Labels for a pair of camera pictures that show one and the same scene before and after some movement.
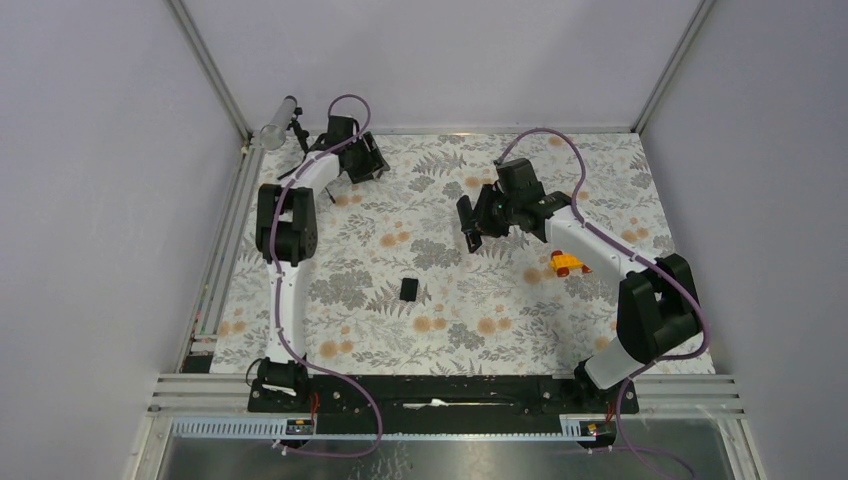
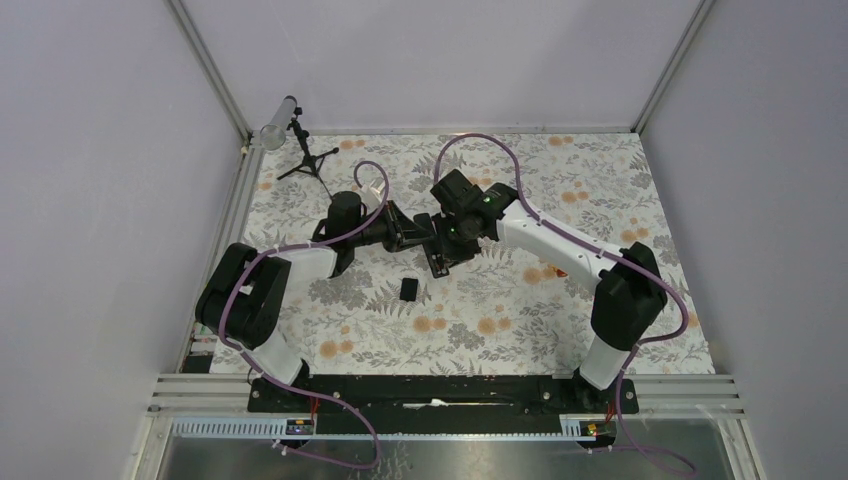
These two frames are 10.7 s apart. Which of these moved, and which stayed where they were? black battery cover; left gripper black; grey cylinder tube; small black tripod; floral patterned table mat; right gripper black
Moved: left gripper black; right gripper black
Stayed: small black tripod; floral patterned table mat; grey cylinder tube; black battery cover
